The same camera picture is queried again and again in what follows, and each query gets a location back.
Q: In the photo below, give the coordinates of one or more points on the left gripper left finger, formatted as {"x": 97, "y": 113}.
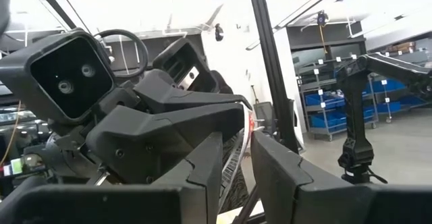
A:
{"x": 202, "y": 170}

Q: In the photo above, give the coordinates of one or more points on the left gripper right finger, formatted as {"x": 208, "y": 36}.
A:
{"x": 287, "y": 176}

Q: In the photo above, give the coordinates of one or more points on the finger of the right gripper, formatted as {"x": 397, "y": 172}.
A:
{"x": 168, "y": 97}
{"x": 152, "y": 139}

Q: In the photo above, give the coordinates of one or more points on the white packet with red print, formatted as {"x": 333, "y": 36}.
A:
{"x": 250, "y": 129}

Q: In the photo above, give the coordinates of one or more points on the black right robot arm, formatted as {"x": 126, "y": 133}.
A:
{"x": 20, "y": 139}

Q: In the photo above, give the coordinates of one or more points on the black background robot arm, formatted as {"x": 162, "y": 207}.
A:
{"x": 354, "y": 116}

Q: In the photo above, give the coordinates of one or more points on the black ceiling device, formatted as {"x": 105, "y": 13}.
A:
{"x": 219, "y": 32}

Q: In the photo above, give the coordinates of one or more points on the grey waste bin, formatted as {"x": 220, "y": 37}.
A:
{"x": 263, "y": 116}

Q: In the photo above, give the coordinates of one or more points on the blue storage bin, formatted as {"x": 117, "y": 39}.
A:
{"x": 327, "y": 121}
{"x": 388, "y": 85}
{"x": 388, "y": 107}
{"x": 324, "y": 100}

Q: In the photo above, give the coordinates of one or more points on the metal shelf rack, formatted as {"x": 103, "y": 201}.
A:
{"x": 320, "y": 74}
{"x": 388, "y": 97}

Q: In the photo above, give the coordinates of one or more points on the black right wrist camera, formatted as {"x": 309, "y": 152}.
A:
{"x": 67, "y": 79}

